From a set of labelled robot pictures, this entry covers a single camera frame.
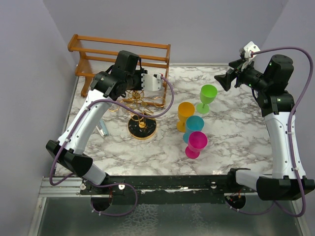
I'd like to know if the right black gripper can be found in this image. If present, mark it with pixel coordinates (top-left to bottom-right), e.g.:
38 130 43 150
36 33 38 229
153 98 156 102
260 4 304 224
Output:
215 58 270 92

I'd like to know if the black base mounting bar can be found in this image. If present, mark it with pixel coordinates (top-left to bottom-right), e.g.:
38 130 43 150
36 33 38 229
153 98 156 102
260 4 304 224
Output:
80 175 253 205

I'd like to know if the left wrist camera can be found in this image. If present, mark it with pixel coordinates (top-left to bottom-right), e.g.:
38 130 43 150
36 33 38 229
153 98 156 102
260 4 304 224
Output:
141 73 163 91

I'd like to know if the blue plastic goblet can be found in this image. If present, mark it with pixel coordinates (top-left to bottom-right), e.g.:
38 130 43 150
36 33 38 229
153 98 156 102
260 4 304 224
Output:
183 116 204 144

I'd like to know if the gold wire wine glass rack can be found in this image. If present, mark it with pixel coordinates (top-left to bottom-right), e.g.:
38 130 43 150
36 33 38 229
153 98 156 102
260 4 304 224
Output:
120 90 165 140

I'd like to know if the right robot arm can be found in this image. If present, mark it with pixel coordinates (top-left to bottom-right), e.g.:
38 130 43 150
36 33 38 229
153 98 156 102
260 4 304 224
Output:
215 55 315 201

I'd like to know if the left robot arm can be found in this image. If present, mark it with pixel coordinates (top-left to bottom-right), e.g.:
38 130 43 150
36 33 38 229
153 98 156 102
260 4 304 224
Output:
46 50 144 194

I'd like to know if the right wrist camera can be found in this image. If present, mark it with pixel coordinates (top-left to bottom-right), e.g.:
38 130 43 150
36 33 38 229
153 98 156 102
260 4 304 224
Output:
239 41 260 71

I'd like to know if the pink plastic goblet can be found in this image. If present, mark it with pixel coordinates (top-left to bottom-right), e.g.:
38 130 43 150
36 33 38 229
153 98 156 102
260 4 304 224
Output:
185 131 208 159

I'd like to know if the orange plastic goblet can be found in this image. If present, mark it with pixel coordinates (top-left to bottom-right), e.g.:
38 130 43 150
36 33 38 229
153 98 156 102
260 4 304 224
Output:
177 102 195 132

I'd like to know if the green plastic goblet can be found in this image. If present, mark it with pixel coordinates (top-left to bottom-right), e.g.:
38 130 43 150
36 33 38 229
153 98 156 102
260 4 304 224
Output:
196 84 218 114

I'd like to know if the wooden dish rack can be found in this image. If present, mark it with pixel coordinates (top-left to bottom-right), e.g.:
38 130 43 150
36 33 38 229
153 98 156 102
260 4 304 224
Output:
68 34 171 103

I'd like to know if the small blue white packet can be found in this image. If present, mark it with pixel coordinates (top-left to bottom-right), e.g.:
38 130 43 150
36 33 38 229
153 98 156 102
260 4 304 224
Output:
96 119 109 137

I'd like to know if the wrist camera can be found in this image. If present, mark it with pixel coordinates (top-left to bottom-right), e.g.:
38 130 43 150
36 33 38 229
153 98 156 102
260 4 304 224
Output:
141 73 163 91
239 41 260 71

